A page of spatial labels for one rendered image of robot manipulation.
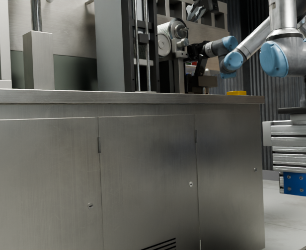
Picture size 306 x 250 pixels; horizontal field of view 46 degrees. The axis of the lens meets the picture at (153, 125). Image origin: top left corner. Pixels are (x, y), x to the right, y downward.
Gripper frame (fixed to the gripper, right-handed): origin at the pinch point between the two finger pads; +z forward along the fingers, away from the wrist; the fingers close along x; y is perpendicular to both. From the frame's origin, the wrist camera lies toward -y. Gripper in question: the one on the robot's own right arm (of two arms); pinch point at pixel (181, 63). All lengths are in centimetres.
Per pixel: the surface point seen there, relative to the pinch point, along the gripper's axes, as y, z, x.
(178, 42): 8.5, -9.3, 10.2
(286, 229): -116, 2, -83
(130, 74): -9, -18, 49
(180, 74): -7.7, -8.6, 10.7
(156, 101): -22, -34, 51
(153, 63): -3.8, -16.7, 34.9
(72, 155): -37, -31, 87
